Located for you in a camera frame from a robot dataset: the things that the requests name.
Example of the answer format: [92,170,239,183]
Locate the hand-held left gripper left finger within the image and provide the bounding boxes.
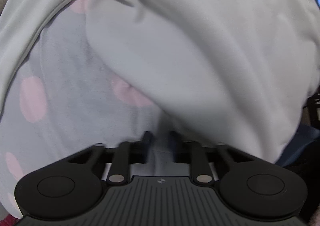
[67,132,153,183]

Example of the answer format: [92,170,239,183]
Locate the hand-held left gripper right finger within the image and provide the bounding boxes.
[170,131,253,184]

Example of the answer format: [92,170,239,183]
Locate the white pink-dotted cloth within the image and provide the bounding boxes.
[0,0,320,176]

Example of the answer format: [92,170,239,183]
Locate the pink polka dot bed sheet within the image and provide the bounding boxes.
[0,0,163,219]

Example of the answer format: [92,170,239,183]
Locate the dark blue garment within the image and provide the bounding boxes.
[275,123,320,169]

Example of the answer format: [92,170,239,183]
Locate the dark red cloth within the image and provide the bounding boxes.
[0,213,23,226]

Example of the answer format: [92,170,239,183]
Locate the black metal frame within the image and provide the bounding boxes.
[306,91,320,126]

